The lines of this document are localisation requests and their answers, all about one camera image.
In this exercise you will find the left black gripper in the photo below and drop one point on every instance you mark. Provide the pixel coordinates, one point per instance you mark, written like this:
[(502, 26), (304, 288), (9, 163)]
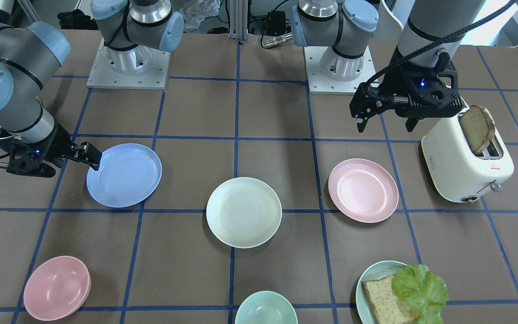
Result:
[(393, 82)]

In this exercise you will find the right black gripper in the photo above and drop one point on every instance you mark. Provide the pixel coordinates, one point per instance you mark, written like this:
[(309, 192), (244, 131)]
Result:
[(59, 143)]

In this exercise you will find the blue plate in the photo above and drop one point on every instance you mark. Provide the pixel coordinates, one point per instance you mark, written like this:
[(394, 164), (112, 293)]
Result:
[(128, 174)]

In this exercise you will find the pink plate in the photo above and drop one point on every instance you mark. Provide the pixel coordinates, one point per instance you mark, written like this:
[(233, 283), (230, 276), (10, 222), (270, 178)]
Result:
[(363, 190)]

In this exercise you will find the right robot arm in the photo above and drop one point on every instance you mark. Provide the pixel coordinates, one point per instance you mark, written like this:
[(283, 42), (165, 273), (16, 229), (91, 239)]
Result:
[(30, 57)]

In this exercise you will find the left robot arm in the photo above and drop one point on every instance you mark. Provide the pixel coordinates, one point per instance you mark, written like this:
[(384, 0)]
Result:
[(433, 29)]

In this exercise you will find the white toaster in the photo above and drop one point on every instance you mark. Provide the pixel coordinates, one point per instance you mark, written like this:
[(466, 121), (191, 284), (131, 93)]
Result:
[(457, 174)]

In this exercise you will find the bread slice in toaster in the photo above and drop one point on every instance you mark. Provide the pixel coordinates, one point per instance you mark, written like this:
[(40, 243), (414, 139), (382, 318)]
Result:
[(478, 127)]

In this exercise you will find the white chair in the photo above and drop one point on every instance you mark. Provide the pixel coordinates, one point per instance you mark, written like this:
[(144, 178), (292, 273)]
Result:
[(388, 27)]

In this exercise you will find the pink bowl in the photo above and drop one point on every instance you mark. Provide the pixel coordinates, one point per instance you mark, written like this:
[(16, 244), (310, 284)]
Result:
[(57, 288)]

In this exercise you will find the green plate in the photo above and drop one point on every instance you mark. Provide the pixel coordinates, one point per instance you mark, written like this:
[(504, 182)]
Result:
[(375, 271)]

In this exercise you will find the cream white plate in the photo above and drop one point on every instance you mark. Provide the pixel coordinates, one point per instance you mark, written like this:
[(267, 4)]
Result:
[(244, 212)]

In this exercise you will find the green lettuce leaf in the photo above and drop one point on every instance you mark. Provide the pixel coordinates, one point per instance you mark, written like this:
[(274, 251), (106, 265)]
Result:
[(423, 290)]

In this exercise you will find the bread slice on plate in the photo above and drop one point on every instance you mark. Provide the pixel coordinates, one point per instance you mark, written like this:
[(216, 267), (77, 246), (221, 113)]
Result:
[(386, 306)]

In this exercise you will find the green bowl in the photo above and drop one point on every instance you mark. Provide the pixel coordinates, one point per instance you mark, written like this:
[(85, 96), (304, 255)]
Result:
[(266, 307)]

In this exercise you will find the aluminium frame post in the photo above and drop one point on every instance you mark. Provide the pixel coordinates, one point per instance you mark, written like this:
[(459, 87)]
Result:
[(238, 19)]

